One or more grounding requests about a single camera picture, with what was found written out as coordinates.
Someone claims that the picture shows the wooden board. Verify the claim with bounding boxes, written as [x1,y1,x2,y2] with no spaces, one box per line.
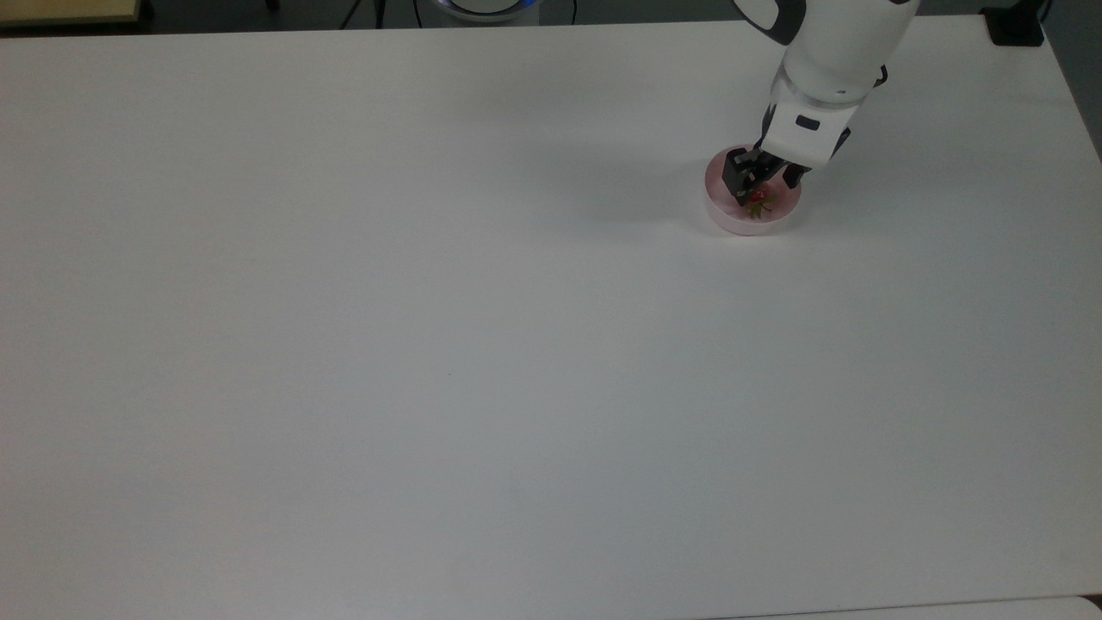
[0,0,143,27]

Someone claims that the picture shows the black clamp block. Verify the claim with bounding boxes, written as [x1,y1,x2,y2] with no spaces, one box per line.
[981,0,1048,47]

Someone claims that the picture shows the pink round bowl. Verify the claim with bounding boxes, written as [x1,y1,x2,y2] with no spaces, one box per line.
[704,145,803,237]

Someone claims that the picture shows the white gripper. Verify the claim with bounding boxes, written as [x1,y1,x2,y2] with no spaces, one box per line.
[721,76,863,206]

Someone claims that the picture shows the black tripod legs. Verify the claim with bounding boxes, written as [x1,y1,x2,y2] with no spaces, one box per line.
[337,0,390,30]

